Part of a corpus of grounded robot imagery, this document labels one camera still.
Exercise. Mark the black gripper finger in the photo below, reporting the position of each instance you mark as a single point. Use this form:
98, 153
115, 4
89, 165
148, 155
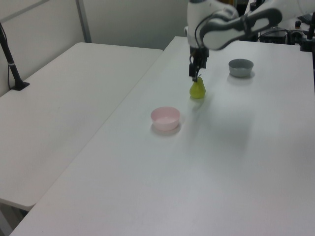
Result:
193, 71
203, 63

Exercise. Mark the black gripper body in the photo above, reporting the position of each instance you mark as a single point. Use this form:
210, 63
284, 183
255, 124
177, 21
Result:
199, 55

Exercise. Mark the green pear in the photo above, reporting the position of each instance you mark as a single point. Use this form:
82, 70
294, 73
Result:
197, 91

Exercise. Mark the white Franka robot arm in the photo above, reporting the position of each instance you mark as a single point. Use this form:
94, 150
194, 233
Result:
221, 37

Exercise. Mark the grey plastic bowl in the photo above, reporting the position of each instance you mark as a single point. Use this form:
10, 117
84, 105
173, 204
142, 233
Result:
240, 68

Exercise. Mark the pink plastic bowl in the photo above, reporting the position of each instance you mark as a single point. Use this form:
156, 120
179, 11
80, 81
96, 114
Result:
165, 120

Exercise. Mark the black equipment box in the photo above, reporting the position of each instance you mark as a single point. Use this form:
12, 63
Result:
273, 35

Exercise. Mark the black clamp stand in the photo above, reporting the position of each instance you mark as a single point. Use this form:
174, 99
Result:
306, 41

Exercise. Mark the white side table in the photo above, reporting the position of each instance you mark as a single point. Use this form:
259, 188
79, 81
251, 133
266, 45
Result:
61, 110

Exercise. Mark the grey metal partition post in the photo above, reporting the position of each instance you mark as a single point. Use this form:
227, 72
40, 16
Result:
84, 22

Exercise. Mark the black camera pole with base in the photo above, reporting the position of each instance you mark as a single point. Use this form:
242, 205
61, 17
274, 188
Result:
11, 66

